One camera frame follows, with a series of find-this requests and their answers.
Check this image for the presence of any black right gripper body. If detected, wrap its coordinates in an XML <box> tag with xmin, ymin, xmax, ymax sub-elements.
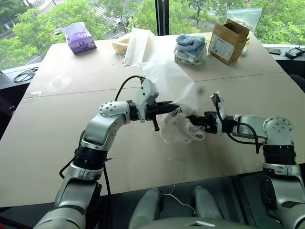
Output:
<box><xmin>202</xmin><ymin>111</ymin><xmax>224</xmax><ymax>135</ymax></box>

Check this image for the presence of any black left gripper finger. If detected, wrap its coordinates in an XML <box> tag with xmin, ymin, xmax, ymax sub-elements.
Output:
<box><xmin>158</xmin><ymin>107</ymin><xmax>179</xmax><ymax>115</ymax></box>
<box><xmin>158</xmin><ymin>101</ymin><xmax>180</xmax><ymax>109</ymax></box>

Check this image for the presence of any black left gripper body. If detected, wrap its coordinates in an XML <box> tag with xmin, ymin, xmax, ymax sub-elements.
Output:
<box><xmin>144</xmin><ymin>102</ymin><xmax>165</xmax><ymax>132</ymax></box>

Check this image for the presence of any white towel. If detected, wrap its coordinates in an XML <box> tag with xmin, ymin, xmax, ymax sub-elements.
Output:
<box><xmin>183</xmin><ymin>119</ymin><xmax>207</xmax><ymax>144</ymax></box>

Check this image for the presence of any white translucent drawstring bag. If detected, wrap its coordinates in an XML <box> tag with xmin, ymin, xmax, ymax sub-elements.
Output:
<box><xmin>141</xmin><ymin>60</ymin><xmax>207</xmax><ymax>145</ymax></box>

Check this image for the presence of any folded blue towel stack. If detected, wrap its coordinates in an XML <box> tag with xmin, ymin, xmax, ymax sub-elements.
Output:
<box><xmin>174</xmin><ymin>33</ymin><xmax>207</xmax><ymax>65</ymax></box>

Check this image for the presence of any clear zip plastic bag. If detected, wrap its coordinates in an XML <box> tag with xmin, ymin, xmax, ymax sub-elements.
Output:
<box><xmin>225</xmin><ymin>8</ymin><xmax>263</xmax><ymax>32</ymax></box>

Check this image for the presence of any grey rounded robot leg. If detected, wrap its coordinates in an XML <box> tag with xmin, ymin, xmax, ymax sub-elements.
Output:
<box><xmin>191</xmin><ymin>186</ymin><xmax>224</xmax><ymax>220</ymax></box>
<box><xmin>129</xmin><ymin>188</ymin><xmax>164</xmax><ymax>229</ymax></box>

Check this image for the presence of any open cardboard box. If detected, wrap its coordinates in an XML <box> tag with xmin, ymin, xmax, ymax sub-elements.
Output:
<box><xmin>207</xmin><ymin>19</ymin><xmax>251</xmax><ymax>65</ymax></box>

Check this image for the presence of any purple tissue pack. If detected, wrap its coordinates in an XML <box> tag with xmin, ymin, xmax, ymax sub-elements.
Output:
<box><xmin>61</xmin><ymin>21</ymin><xmax>97</xmax><ymax>56</ymax></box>

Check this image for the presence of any black device on sill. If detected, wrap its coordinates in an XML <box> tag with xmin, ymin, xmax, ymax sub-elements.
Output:
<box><xmin>285</xmin><ymin>47</ymin><xmax>305</xmax><ymax>60</ymax></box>

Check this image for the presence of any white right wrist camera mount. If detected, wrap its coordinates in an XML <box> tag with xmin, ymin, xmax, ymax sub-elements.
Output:
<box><xmin>210</xmin><ymin>91</ymin><xmax>227</xmax><ymax>123</ymax></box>

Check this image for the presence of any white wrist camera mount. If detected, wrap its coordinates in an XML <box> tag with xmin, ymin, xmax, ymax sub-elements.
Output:
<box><xmin>210</xmin><ymin>91</ymin><xmax>227</xmax><ymax>123</ymax></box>
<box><xmin>136</xmin><ymin>78</ymin><xmax>160</xmax><ymax>124</ymax></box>

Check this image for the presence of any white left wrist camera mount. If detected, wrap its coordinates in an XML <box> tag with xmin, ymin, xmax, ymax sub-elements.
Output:
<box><xmin>136</xmin><ymin>78</ymin><xmax>160</xmax><ymax>124</ymax></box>

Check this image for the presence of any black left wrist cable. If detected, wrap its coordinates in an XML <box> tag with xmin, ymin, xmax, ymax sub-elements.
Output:
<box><xmin>115</xmin><ymin>75</ymin><xmax>146</xmax><ymax>101</ymax></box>

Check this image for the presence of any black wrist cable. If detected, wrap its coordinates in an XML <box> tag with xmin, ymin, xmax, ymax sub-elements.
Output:
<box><xmin>209</xmin><ymin>94</ymin><xmax>266</xmax><ymax>155</ymax></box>
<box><xmin>115</xmin><ymin>75</ymin><xmax>146</xmax><ymax>101</ymax></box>

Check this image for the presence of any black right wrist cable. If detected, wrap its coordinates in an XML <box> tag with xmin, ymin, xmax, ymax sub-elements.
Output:
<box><xmin>209</xmin><ymin>94</ymin><xmax>266</xmax><ymax>155</ymax></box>

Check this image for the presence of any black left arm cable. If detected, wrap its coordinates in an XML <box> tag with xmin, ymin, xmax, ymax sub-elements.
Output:
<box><xmin>59</xmin><ymin>157</ymin><xmax>114</xmax><ymax>198</ymax></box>

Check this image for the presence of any thin white cable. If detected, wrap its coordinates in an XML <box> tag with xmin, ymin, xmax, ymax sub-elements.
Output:
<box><xmin>159</xmin><ymin>185</ymin><xmax>200</xmax><ymax>216</ymax></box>

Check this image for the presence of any black window frame post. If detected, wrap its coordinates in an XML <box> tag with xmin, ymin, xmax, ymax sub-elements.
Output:
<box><xmin>154</xmin><ymin>0</ymin><xmax>170</xmax><ymax>37</ymax></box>

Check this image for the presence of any coiled black cable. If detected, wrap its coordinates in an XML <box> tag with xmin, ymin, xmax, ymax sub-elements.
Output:
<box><xmin>12</xmin><ymin>67</ymin><xmax>39</xmax><ymax>83</ymax></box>

